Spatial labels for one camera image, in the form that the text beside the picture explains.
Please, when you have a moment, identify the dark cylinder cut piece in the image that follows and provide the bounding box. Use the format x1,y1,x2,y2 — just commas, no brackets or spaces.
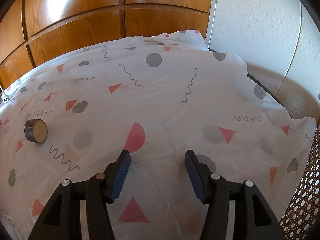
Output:
24,119,48,144

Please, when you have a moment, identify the brown perforated chair back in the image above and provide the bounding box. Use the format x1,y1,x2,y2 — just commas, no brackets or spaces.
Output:
280,128,319,239

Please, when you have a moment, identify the patterned white tablecloth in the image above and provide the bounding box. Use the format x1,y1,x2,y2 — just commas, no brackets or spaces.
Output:
1,30,316,239

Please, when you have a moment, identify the white kettle power cable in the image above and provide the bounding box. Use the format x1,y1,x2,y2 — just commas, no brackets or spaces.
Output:
0,84,10,104

